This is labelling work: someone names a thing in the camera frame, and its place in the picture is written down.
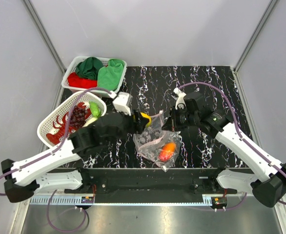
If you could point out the green vegetable toy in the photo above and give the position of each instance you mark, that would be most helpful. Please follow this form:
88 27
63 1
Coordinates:
94 109

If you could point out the black marble pattern mat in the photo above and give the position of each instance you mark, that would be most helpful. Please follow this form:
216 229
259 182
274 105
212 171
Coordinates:
151 88

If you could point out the purple grape bunch toy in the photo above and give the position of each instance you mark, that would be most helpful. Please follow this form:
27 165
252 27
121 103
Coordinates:
78 117

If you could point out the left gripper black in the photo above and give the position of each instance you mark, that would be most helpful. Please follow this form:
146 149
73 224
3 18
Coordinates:
136 126

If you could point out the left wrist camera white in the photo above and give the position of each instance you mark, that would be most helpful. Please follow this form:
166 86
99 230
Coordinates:
122 102

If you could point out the white perforated empty basket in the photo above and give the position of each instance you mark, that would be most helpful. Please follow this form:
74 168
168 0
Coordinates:
65 106

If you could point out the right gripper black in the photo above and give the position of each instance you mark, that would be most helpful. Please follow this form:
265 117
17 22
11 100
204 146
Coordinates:
172 121

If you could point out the white basket with cloths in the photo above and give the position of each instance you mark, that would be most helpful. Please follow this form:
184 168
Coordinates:
72 68

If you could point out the white slotted cable duct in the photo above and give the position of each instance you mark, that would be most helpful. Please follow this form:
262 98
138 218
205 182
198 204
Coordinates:
90 200

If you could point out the dark green cloth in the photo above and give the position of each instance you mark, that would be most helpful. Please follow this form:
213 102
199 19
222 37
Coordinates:
89 68

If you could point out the clear zip top bag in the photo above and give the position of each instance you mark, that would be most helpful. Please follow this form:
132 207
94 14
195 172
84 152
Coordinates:
150 142

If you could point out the yellow fruit toy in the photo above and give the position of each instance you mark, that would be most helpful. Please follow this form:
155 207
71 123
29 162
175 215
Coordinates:
147 118

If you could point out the aluminium frame rail front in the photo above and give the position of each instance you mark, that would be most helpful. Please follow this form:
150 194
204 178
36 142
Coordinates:
248 183

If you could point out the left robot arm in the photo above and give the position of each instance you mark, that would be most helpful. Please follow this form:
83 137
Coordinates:
24 178

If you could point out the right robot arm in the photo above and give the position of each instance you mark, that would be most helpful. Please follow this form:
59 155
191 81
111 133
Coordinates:
221 127

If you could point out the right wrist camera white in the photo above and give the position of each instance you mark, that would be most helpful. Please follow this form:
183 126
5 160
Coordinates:
179 95

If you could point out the red lobster toy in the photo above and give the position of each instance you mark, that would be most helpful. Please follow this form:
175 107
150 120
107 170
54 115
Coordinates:
57 130

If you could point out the white radish toy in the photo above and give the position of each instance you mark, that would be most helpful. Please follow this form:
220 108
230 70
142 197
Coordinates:
93 119

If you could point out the red cloth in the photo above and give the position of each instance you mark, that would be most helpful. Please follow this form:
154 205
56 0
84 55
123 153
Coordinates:
75 81

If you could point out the light green cloth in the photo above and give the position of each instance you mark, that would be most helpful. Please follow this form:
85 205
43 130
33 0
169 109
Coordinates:
110 76

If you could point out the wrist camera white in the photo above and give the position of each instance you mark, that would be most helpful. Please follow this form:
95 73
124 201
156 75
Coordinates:
122 102
179 95

